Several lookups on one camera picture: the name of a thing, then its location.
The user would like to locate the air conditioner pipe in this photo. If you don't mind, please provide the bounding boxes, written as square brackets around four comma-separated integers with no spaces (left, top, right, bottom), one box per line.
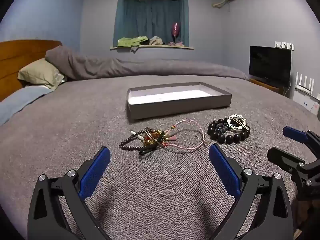
[212,0,231,9]

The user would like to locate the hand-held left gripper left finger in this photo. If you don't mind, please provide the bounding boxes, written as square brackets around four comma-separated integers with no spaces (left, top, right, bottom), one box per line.
[27,146,112,240]

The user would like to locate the black hair tie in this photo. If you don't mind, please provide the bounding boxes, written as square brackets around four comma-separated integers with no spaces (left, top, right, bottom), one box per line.
[139,145,161,155]

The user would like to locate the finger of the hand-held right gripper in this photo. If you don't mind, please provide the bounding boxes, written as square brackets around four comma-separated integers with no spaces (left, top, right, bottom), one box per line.
[267,147,320,183]
[282,126,320,157]

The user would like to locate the gold and red charm bracelet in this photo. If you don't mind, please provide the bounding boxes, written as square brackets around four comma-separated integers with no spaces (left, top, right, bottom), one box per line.
[139,128,171,148]

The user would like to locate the teal curtain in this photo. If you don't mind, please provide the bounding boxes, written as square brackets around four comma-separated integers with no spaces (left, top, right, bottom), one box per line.
[114,0,189,47]

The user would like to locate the olive green pillow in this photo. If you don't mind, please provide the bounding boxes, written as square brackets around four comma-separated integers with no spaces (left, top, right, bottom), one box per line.
[17,58,67,90]

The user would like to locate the wooden windowsill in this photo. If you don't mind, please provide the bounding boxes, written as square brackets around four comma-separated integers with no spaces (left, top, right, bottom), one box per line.
[109,45,194,51]

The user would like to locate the large black bead bracelet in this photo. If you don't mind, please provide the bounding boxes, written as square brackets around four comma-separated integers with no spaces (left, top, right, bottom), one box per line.
[207,119,250,144]

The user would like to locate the pink balloon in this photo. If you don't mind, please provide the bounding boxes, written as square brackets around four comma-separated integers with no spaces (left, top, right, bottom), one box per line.
[171,22,181,43]

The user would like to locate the green cloth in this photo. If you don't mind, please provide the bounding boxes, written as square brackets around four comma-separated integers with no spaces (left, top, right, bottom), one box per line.
[117,36,150,47]

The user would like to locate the small dark bead bracelet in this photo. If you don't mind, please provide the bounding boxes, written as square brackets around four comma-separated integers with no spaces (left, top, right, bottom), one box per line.
[119,129,150,152]

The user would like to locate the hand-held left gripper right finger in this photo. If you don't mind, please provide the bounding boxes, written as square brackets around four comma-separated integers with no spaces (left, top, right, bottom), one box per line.
[209,144,293,240]

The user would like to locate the wooden headboard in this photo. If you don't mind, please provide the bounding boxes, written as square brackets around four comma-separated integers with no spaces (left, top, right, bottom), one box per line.
[0,40,63,102]

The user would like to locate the white wall hooks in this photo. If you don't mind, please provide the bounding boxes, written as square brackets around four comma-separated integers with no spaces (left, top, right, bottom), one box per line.
[274,41,295,50]

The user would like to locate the pink cord necklace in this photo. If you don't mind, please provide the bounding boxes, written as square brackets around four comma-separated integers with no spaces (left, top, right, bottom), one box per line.
[164,119,209,154]

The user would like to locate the folded grey duvet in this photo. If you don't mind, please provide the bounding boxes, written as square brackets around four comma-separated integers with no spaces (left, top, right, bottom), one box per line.
[45,45,249,82]

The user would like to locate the light blue sheet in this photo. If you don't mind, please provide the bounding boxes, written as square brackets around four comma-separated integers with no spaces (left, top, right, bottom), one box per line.
[0,86,53,127]

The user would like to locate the wooden television stand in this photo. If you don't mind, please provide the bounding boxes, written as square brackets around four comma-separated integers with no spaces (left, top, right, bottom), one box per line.
[249,78,286,95]

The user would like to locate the white cardboard box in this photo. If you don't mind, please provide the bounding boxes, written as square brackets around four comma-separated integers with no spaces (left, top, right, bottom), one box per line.
[292,90,320,116]

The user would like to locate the shallow grey cardboard box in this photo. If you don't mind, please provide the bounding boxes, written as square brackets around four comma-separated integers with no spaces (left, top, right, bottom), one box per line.
[126,82,232,123]

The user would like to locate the black television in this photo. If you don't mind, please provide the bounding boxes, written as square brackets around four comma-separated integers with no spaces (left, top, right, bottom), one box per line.
[249,45,292,88]

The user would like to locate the blue bead bracelet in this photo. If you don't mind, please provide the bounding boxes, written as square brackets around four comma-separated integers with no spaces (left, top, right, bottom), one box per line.
[215,121,233,133]

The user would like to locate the grey bed blanket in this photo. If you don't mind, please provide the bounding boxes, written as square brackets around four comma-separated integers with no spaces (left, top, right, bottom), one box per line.
[0,74,320,240]

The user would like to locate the white router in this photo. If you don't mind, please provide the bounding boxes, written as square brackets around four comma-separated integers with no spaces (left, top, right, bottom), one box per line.
[295,71,315,94]

